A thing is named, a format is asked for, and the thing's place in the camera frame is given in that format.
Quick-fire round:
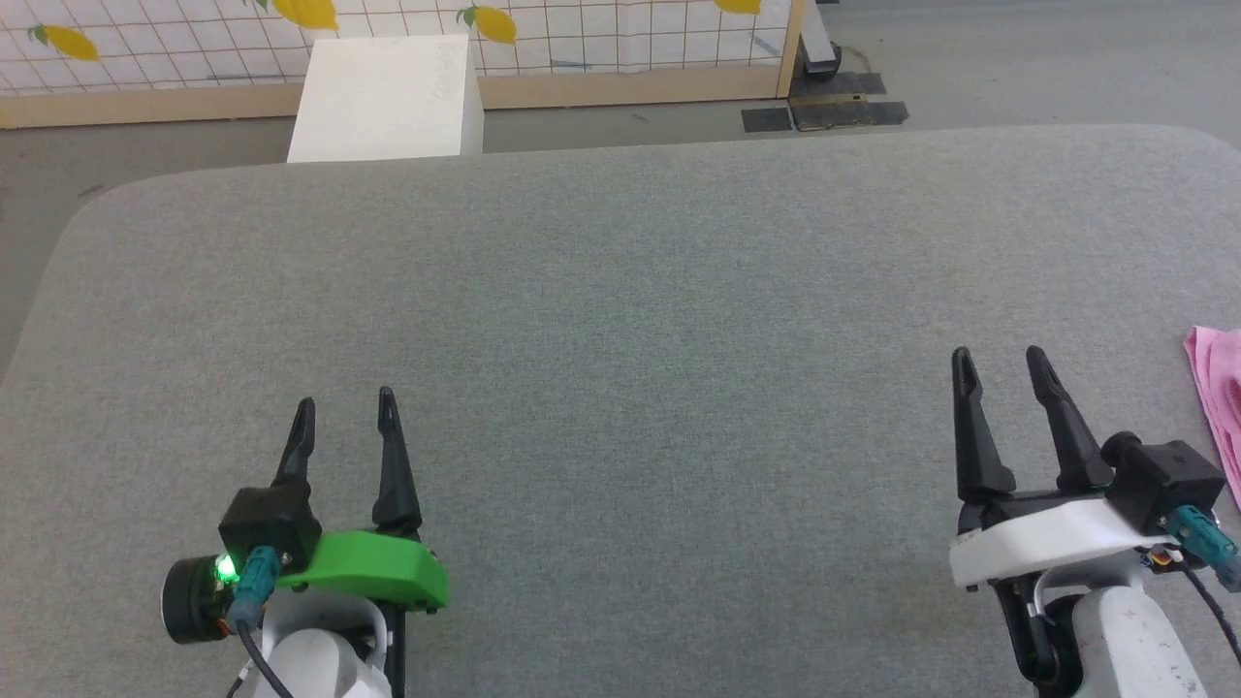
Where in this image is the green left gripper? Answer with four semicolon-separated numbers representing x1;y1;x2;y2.
271;386;451;615

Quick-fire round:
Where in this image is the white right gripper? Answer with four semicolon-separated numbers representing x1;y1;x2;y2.
947;345;1180;589

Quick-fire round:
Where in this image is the pink garment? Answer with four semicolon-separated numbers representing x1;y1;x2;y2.
1182;326;1241;512

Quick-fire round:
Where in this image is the grey fabric sofa cushion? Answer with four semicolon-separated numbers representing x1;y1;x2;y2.
0;123;1241;698

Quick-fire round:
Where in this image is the white box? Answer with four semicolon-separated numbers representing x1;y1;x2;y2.
286;34;486;165

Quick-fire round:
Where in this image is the long black floor mat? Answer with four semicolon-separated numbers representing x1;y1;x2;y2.
790;99;910;132

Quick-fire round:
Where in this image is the grey stand foot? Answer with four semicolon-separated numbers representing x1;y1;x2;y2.
799;0;845;80

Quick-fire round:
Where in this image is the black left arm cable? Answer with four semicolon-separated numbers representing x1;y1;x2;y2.
237;620;295;698

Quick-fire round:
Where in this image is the black right camera cable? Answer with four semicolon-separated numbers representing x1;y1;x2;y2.
1178;560;1241;675

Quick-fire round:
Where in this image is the lemon print partition wooden frame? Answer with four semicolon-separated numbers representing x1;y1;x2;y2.
0;0;809;131

